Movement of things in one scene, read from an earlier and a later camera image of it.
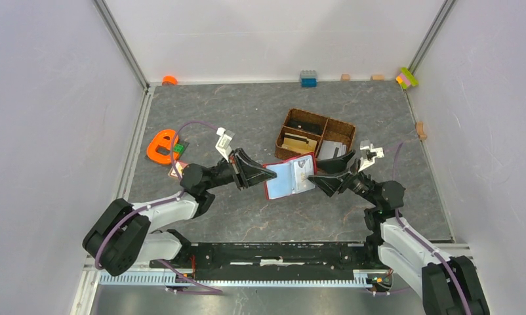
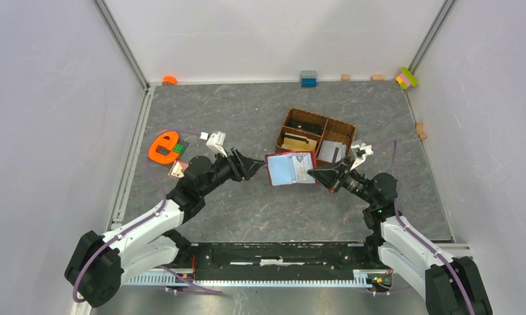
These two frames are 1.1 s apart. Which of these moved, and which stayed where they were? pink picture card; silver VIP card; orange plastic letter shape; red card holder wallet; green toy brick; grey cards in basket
Moved: red card holder wallet; silver VIP card
Stayed: green toy brick; grey cards in basket; pink picture card; orange plastic letter shape
